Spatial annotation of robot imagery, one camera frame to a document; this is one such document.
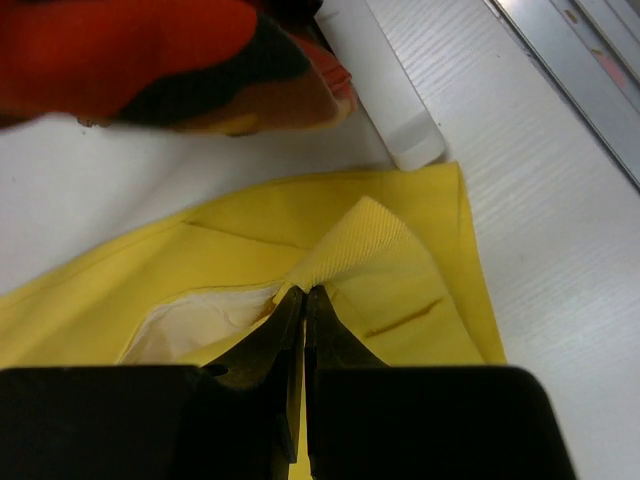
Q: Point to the orange camouflage garment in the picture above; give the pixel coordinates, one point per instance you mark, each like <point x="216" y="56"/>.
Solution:
<point x="224" y="67"/>

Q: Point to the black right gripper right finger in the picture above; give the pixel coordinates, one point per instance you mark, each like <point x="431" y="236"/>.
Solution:
<point x="369" y="420"/>

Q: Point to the white clothes rack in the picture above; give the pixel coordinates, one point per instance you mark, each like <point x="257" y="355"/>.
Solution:
<point x="390" y="99"/>

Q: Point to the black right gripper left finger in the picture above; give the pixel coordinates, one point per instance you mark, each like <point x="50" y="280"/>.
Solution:
<point x="236" y="417"/>

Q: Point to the yellow trousers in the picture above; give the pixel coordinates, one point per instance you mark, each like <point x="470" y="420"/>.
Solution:
<point x="395" y="252"/>

